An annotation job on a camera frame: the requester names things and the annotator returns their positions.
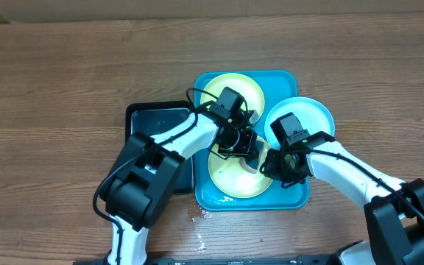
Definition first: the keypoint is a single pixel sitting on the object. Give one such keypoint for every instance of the yellow-green plate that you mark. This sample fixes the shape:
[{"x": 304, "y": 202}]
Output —
[
  {"x": 244, "y": 85},
  {"x": 235, "y": 178}
]

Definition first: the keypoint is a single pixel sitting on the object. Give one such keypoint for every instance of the light blue plate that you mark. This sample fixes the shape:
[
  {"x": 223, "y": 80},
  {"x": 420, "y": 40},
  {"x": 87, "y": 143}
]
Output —
[{"x": 312, "y": 115}]

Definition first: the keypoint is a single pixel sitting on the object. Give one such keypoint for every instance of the black water tray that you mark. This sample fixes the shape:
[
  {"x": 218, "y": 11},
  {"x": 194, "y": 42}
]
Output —
[{"x": 154, "y": 118}]

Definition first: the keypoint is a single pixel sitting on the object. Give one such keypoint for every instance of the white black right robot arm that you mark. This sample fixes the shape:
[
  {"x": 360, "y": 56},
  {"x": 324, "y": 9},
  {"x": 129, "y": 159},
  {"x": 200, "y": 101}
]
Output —
[{"x": 393, "y": 209}]

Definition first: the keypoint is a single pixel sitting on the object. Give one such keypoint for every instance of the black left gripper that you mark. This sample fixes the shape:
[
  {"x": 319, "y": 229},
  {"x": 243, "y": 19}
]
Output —
[{"x": 249, "y": 149}]

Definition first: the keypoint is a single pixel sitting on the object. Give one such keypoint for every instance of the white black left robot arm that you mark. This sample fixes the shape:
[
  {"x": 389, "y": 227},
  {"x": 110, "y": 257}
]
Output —
[{"x": 139, "y": 185}]

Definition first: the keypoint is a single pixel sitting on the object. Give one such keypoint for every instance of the green brown sponge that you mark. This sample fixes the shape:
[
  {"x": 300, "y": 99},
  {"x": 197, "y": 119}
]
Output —
[{"x": 251, "y": 161}]

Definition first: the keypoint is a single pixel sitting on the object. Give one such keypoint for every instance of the cardboard backdrop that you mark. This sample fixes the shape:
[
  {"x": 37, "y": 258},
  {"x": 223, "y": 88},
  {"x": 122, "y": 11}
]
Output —
[{"x": 42, "y": 11}]

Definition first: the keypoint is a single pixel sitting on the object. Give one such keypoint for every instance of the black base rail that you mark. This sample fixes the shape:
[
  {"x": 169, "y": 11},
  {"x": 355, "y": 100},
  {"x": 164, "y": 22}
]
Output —
[{"x": 299, "y": 260}]

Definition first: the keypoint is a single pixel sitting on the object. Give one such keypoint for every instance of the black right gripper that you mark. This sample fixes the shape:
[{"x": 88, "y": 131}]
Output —
[{"x": 274, "y": 171}]

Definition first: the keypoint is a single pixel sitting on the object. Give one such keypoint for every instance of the blue plastic tray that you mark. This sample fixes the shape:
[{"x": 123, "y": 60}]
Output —
[{"x": 277, "y": 85}]

